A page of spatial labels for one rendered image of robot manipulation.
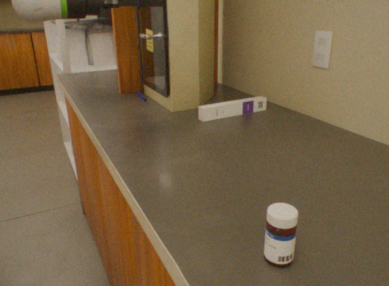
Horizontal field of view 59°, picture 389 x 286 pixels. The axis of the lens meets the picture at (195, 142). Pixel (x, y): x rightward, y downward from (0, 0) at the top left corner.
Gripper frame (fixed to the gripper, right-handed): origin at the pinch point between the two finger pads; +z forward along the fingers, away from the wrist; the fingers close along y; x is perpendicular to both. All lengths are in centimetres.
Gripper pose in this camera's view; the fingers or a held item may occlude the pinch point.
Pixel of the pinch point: (148, 2)
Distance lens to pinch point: 122.5
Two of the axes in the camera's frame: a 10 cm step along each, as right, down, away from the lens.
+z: 9.0, -1.7, 4.1
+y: -4.4, -3.3, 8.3
